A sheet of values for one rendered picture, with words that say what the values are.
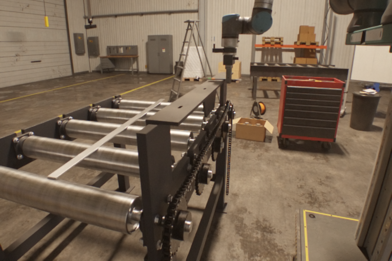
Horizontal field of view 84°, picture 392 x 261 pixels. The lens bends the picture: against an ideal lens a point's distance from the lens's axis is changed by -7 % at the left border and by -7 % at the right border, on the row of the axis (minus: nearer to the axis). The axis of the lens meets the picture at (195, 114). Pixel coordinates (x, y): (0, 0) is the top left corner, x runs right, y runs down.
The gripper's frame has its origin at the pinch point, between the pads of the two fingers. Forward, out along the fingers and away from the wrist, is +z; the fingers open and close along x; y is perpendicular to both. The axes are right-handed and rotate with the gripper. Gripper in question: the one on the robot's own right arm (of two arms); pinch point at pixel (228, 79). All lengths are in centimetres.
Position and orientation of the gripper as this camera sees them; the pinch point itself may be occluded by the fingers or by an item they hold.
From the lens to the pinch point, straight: 130.2
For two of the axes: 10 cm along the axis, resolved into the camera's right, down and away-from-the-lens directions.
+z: 0.0, 9.6, 2.8
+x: 2.6, -2.7, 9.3
